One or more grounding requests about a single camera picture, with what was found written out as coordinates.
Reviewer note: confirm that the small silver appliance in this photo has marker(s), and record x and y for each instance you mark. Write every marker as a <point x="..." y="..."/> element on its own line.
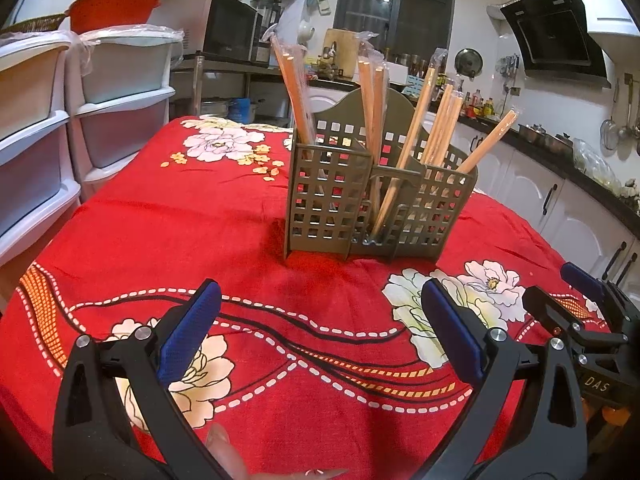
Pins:
<point x="262" y="52"/>

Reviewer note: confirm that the set of chopsticks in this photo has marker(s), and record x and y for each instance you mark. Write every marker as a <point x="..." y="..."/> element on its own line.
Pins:
<point x="295" y="90"/>

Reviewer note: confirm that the white hanging kettle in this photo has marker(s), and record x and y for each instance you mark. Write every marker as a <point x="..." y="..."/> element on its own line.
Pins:
<point x="306" y="31"/>

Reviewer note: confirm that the row of hanging kitchen utensils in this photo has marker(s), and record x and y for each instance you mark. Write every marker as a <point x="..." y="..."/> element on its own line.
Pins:
<point x="622" y="120"/>

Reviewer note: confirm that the red floral tablecloth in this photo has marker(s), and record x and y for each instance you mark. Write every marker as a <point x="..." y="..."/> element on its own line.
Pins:
<point x="200" y="220"/>

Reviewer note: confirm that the black kitchen countertop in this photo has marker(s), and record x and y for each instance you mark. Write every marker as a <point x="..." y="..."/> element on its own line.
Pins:
<point x="565" y="167"/>

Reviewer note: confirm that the wicker basket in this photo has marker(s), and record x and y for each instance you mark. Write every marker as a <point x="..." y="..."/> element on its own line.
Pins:
<point x="35" y="24"/>

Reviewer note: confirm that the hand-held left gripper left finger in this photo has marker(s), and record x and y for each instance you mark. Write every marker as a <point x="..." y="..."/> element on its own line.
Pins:
<point x="192" y="325"/>

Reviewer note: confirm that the green white wall holder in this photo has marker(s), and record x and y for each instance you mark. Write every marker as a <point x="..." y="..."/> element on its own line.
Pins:
<point x="319" y="0"/>

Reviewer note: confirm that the silver microwave oven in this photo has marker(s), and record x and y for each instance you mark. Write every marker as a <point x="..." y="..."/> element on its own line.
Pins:
<point x="225" y="25"/>

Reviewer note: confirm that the steel pot with lid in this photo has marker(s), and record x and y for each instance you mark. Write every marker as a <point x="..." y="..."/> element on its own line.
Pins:
<point x="216" y="110"/>

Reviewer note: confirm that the blue white knife block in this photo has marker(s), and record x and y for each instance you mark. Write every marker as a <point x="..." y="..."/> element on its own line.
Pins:
<point x="414" y="89"/>

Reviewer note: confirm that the wooden cutting board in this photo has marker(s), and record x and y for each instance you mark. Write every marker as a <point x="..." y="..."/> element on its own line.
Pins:
<point x="345" y="42"/>

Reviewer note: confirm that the dark pot lid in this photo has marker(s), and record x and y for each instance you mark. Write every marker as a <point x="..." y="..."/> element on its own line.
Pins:
<point x="468" y="62"/>

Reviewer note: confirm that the row of spice jars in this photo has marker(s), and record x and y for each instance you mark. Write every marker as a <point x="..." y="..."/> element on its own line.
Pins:
<point x="415" y="60"/>

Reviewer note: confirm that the black range hood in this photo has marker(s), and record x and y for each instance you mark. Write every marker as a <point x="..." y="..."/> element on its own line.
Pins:
<point x="555" y="40"/>

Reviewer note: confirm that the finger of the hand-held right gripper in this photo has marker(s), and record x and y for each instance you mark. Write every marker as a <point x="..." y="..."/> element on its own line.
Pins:
<point x="550" y="310"/>
<point x="582" y="280"/>

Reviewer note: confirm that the red plastic basin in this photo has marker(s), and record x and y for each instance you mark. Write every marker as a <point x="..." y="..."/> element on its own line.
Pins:
<point x="115" y="10"/>

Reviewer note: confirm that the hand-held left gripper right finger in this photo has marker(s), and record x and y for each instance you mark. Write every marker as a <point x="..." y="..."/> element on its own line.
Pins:
<point x="452" y="330"/>

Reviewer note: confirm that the olive perforated utensil holder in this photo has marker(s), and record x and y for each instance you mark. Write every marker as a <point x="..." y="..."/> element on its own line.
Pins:
<point x="340" y="110"/>

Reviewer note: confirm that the white box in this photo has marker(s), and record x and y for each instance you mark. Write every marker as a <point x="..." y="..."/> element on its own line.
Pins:
<point x="400" y="74"/>

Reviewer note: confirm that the white plastic drawer tower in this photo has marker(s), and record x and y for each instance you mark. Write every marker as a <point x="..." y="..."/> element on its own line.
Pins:
<point x="125" y="70"/>
<point x="30" y="85"/>

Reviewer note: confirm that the small decorative figurine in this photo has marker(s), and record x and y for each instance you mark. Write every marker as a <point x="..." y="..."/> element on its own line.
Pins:
<point x="330" y="62"/>

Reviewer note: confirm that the black blender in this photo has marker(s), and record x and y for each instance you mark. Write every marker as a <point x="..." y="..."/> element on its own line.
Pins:
<point x="266" y="10"/>

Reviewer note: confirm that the silver exhaust duct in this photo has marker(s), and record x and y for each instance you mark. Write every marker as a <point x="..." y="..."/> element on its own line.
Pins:
<point x="505" y="6"/>

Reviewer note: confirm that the metal shelf rack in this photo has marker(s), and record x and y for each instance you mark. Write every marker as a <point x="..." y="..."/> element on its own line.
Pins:
<point x="225" y="67"/>

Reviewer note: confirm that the person's left hand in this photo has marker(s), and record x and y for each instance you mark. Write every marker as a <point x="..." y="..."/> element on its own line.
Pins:
<point x="225" y="452"/>

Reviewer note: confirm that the cluster of condiment bottles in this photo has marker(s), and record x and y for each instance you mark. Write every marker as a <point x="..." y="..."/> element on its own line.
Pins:
<point x="480" y="105"/>

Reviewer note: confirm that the white lower cabinets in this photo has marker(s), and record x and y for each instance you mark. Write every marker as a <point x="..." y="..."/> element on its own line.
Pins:
<point x="550" y="195"/>

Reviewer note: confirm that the blue detergent bag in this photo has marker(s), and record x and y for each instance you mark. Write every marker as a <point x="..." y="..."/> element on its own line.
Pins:
<point x="241" y="110"/>

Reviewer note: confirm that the clear plastic bag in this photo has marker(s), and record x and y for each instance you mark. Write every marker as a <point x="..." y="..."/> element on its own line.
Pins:
<point x="597" y="162"/>

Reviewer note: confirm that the dark framed window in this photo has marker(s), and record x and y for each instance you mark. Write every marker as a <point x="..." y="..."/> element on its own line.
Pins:
<point x="395" y="5"/>

